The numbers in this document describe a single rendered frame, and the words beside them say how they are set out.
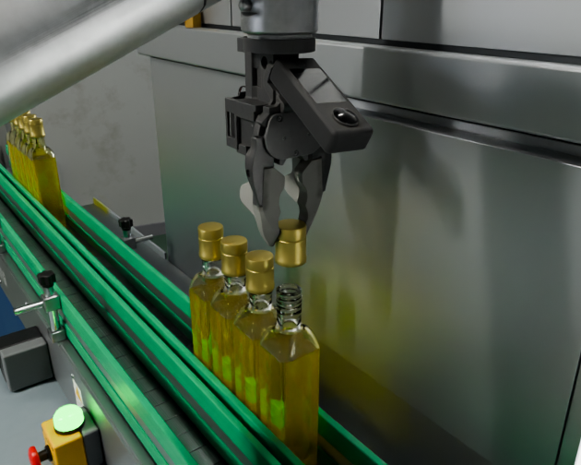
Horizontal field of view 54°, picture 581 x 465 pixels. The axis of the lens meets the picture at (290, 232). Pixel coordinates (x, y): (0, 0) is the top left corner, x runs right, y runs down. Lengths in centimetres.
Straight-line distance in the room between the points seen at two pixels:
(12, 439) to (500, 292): 85
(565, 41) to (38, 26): 41
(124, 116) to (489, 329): 311
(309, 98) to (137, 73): 304
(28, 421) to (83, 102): 257
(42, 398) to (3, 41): 94
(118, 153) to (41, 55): 327
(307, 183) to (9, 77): 35
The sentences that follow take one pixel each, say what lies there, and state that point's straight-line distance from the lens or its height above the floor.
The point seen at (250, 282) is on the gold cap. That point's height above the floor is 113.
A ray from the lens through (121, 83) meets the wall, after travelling 353.
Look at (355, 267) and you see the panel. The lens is 74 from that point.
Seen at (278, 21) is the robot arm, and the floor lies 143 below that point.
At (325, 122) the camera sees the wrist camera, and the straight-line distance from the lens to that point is 51.
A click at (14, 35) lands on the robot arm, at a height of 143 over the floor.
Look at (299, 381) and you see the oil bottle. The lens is 69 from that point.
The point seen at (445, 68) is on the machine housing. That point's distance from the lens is 60.
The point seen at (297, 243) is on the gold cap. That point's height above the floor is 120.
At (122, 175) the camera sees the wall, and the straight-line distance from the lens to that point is 364.
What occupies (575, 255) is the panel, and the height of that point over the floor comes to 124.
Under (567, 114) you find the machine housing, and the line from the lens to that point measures 53.
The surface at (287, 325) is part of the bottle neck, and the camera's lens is 66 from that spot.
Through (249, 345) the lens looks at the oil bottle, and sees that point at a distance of 71.
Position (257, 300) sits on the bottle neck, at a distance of 70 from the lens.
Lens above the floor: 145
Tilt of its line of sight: 23 degrees down
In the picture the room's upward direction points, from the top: straight up
